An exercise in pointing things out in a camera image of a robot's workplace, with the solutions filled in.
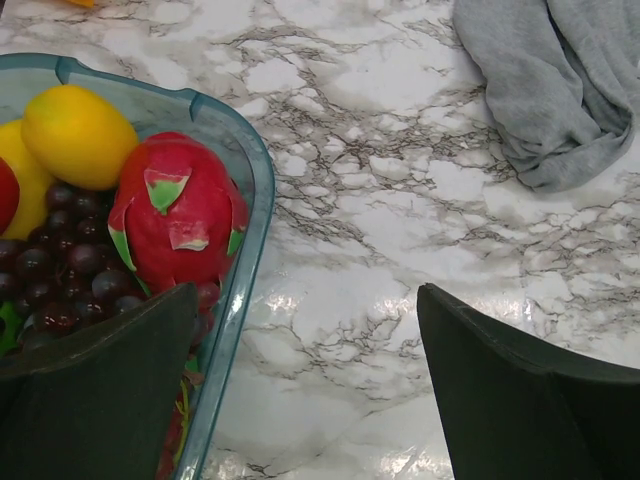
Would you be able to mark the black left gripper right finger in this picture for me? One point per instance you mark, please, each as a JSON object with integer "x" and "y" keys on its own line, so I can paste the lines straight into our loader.
{"x": 513, "y": 406}

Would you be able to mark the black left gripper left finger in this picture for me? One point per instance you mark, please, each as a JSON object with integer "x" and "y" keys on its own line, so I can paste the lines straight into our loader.
{"x": 97, "y": 404}

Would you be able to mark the grey tank top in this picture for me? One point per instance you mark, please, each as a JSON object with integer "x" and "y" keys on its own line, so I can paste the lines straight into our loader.
{"x": 562, "y": 83}

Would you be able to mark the dark purple grape bunch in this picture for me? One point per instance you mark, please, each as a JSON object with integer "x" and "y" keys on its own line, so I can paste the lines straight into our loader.
{"x": 67, "y": 275}

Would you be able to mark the red dragon fruit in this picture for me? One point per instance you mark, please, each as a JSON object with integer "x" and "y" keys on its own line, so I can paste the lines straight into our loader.
{"x": 177, "y": 217}

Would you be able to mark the yellow lemon under apple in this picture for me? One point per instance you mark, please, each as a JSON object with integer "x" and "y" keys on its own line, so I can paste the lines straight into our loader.
{"x": 34, "y": 181}

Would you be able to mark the red apple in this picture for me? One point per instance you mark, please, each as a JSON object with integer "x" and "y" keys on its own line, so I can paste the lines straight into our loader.
{"x": 9, "y": 195}

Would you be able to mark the yellow mango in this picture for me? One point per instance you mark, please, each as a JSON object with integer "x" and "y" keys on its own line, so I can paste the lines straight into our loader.
{"x": 78, "y": 136}

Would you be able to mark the teal plastic fruit tray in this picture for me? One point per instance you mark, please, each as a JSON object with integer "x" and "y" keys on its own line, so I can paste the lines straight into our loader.
{"x": 152, "y": 109}

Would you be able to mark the orange snack bag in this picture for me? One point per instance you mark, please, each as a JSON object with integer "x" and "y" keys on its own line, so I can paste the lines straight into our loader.
{"x": 82, "y": 3}

